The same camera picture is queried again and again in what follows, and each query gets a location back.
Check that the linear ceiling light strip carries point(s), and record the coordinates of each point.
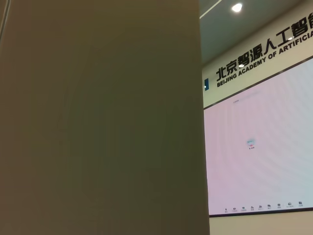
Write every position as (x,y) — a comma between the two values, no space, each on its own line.
(210,9)

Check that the round ceiling downlight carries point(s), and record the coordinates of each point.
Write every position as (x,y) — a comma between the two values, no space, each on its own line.
(237,7)

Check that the small blue wall sign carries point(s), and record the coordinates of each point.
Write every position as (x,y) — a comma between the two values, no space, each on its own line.
(207,84)

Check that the black wall lettering sign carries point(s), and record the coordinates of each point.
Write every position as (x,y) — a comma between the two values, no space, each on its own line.
(244,58)

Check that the large wall display screen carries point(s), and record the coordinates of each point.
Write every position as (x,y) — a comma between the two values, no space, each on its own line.
(256,159)

